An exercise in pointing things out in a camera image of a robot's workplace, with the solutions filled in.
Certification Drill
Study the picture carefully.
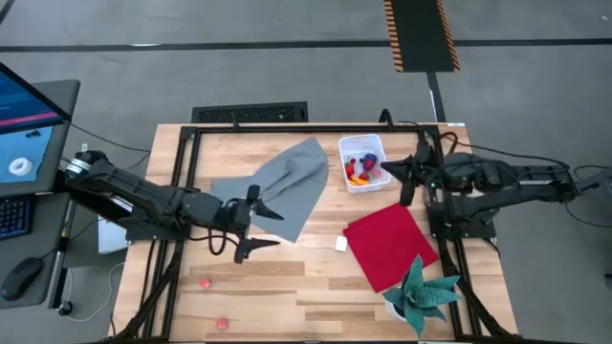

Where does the teal artificial succulent plant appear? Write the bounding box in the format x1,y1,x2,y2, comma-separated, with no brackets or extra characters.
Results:
382,253,463,341

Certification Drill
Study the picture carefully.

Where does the thin black desk cable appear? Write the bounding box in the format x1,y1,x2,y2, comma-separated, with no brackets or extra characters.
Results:
69,122,152,155

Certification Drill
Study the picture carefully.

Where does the computer monitor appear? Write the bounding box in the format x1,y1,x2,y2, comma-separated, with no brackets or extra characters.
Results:
0,60,74,198

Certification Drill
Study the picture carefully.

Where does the grey cloth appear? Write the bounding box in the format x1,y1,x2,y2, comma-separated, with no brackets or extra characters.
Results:
207,136,331,245

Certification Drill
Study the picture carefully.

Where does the grey desk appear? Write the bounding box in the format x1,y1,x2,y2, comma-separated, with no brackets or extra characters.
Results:
0,78,82,311

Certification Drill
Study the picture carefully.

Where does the white plastic mesh basket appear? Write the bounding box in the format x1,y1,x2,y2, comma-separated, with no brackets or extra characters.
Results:
338,133,394,195

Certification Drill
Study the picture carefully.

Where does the black computer mouse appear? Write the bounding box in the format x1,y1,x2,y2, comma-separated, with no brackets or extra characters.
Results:
0,256,45,303

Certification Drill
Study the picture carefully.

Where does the white plant pot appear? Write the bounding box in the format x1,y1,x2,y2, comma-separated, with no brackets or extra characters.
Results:
384,300,407,324

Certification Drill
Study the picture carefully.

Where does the black orange striped mat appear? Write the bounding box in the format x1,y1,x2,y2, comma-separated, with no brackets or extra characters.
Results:
382,0,462,75

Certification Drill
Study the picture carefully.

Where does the black keyboard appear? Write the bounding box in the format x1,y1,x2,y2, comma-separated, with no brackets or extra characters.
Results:
0,194,35,241

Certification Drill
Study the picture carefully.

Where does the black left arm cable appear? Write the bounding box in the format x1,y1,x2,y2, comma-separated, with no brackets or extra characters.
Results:
188,224,240,258

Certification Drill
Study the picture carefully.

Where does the red cloth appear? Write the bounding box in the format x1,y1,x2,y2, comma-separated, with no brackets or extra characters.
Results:
342,202,441,294

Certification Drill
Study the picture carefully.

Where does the black floor cable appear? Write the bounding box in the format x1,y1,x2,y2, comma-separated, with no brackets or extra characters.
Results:
562,163,612,229

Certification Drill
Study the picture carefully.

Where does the white box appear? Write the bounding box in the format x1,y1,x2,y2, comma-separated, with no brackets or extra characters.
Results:
97,214,131,255

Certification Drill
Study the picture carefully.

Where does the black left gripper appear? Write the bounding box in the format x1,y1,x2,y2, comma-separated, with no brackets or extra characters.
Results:
217,183,286,265

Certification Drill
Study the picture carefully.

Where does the white cable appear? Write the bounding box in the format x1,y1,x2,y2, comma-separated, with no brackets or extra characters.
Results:
60,260,126,323

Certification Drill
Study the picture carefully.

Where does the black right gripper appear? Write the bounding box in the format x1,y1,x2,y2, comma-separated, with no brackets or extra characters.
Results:
380,142,448,208

